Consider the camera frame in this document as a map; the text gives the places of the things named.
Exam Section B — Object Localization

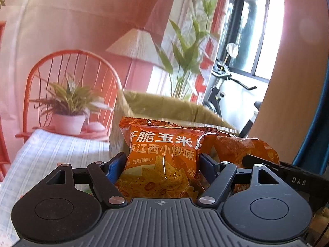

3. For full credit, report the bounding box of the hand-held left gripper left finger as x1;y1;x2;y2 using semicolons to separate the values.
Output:
46;152;128;207

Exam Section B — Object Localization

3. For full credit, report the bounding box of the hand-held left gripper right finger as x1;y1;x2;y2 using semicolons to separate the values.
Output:
197;153;279;207

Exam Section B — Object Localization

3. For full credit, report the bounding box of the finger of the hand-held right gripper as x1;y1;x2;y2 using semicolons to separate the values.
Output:
242;154;282;172

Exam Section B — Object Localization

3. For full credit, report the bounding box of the orange snack packet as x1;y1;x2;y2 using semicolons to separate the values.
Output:
114;117;219;200
213;134;280;194

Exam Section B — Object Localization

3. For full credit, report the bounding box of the cardboard box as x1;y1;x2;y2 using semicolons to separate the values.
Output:
109;90;240;160

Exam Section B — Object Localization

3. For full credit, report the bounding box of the blue fabric object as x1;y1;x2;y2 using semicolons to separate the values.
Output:
292;100;329;176

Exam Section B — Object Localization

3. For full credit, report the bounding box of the checked tablecloth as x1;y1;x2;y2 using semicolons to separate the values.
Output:
0;128;114;247

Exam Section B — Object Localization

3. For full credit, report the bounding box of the black exercise bike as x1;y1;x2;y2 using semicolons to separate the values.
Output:
203;59;261;138

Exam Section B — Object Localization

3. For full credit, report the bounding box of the brown wooden panel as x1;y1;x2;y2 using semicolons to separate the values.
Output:
246;0;329;165

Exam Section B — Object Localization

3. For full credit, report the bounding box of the black framed window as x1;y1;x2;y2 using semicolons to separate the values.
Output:
226;0;286;81

